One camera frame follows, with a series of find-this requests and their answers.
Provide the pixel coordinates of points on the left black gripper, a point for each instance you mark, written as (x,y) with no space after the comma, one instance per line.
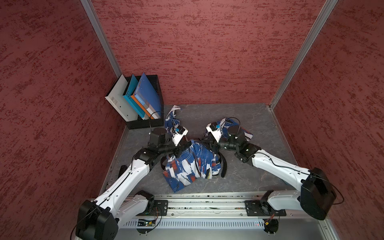
(180,147)

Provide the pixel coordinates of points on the blue patterned trousers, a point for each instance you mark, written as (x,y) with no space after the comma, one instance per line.
(198,161)

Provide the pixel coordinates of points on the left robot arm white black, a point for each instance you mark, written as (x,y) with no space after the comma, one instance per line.
(101,218)

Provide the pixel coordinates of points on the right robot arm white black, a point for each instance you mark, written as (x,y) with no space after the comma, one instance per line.
(313,193)

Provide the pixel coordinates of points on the black file box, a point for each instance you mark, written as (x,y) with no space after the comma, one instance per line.
(141,124)

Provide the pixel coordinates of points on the teal folder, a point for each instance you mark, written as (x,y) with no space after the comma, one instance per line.
(128,95)

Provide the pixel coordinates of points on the left corner aluminium profile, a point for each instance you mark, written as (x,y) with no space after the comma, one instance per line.
(96,24)

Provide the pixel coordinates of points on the corner aluminium profile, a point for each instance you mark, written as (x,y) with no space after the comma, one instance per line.
(320,21)
(96,24)

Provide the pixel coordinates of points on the right corner aluminium profile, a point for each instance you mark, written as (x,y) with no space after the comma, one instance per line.
(320,21)

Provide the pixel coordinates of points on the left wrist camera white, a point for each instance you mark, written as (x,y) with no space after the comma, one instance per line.
(178,133)

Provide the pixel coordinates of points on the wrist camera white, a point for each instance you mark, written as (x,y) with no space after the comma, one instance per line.
(215,130)
(178,133)

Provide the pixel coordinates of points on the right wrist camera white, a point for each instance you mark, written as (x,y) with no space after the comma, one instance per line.
(215,130)

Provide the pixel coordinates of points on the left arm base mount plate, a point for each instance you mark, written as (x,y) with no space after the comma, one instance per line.
(156,207)

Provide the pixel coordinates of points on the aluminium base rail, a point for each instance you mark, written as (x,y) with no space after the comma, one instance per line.
(213,206)

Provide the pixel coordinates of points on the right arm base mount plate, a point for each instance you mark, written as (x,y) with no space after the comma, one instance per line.
(258,209)

